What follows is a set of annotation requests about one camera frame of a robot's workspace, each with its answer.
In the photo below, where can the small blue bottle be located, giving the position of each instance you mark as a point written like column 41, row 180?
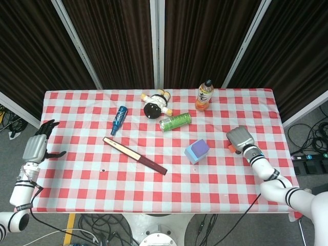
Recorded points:
column 120, row 118

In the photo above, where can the black haired doll figure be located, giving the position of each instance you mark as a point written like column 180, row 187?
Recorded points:
column 155, row 106

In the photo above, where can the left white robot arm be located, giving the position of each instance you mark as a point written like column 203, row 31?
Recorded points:
column 21, row 192

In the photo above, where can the green drink can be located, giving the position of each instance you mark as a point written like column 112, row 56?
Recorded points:
column 176, row 121

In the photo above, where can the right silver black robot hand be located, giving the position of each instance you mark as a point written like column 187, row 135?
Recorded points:
column 241, row 138

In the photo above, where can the dark ribbed partition panel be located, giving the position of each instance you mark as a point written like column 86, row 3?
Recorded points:
column 30, row 51
column 205, row 41
column 289, row 56
column 115, row 43

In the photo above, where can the purple foam cube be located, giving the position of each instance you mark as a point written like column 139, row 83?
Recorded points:
column 200, row 148

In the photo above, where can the metal table leg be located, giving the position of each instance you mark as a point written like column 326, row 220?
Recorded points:
column 302, row 233

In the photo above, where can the yellow floor tape strip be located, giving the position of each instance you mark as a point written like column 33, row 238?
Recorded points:
column 69, row 229

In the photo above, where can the small orange foam cube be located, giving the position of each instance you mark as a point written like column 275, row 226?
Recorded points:
column 232, row 149

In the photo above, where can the black power strip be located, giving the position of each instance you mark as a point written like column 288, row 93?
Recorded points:
column 311, row 156

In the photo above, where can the black floor box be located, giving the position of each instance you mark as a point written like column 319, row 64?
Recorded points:
column 311, row 167

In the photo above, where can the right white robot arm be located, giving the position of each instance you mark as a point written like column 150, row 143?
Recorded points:
column 264, row 169

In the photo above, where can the dark red folded fan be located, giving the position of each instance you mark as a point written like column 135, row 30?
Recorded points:
column 133, row 155

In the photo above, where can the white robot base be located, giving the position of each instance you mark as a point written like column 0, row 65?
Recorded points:
column 159, row 229

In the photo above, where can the red white checkered tablecloth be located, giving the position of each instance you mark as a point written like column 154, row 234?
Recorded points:
column 153, row 189

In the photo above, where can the large blue foam cube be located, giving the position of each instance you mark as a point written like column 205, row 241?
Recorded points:
column 191, row 156

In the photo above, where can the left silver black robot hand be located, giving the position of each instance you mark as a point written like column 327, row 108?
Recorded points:
column 34, row 147

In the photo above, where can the orange drink bottle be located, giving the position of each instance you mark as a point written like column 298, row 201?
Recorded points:
column 203, row 98

